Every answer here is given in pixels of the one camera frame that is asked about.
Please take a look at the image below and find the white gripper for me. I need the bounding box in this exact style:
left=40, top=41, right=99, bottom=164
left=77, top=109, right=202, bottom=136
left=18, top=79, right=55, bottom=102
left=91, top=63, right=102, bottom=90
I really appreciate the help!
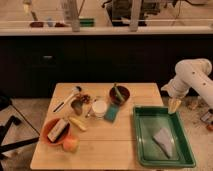
left=161, top=83, right=184, bottom=114

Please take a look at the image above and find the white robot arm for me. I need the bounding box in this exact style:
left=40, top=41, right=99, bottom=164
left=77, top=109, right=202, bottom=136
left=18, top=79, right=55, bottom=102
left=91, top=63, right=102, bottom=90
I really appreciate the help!
left=161, top=58, right=213, bottom=114

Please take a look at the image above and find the green plastic tray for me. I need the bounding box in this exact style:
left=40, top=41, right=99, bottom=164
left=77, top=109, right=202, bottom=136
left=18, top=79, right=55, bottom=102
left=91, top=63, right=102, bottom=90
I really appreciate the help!
left=133, top=106, right=196, bottom=168

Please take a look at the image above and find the dark red bowl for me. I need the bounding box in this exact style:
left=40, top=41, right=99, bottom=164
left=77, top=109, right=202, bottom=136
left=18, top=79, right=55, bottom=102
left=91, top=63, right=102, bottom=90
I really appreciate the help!
left=109, top=86, right=130, bottom=106

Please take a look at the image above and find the green vegetable in bowl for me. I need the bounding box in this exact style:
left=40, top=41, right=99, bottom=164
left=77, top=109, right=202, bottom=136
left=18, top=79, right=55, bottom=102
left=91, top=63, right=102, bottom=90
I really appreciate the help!
left=114, top=83, right=123, bottom=102

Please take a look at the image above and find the teal sponge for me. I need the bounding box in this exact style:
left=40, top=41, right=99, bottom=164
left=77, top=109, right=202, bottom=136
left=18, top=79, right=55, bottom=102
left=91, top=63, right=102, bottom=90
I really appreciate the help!
left=104, top=104, right=119, bottom=122

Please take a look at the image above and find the white cup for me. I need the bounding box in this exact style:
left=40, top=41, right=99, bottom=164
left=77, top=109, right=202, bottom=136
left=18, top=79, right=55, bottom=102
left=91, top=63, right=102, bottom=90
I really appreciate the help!
left=92, top=100, right=107, bottom=118

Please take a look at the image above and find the metal spoon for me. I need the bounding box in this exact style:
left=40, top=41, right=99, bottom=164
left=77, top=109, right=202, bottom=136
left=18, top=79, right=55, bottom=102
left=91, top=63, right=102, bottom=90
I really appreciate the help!
left=85, top=97, right=99, bottom=118

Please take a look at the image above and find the brown pinecone cluster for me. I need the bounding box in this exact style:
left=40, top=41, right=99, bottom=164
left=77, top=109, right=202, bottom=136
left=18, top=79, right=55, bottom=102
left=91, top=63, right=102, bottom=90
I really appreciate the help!
left=78, top=94, right=91, bottom=104

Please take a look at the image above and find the yellow banana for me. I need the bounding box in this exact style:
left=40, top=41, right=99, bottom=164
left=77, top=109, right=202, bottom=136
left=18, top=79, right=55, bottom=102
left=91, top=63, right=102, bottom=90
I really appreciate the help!
left=69, top=117, right=87, bottom=131

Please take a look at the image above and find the orange apple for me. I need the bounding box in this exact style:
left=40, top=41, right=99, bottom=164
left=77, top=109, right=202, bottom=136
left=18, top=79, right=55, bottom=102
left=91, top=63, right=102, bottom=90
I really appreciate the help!
left=63, top=136, right=79, bottom=152

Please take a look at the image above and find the white and brown box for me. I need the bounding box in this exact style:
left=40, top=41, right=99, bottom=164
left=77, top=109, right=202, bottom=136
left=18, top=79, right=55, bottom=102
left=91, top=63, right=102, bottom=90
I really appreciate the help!
left=47, top=119, right=68, bottom=142

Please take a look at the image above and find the orange bowl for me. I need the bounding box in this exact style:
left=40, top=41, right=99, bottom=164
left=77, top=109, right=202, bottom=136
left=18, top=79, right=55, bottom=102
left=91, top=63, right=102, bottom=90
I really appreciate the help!
left=41, top=118, right=70, bottom=146

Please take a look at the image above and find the dark cabinet counter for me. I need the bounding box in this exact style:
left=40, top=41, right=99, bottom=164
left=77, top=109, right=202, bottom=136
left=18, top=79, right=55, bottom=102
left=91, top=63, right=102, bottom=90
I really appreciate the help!
left=0, top=28, right=213, bottom=98

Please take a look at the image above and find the black chair frame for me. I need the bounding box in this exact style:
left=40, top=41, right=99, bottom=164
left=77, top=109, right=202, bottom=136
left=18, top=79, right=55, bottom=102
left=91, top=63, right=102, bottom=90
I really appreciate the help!
left=0, top=91, right=41, bottom=171

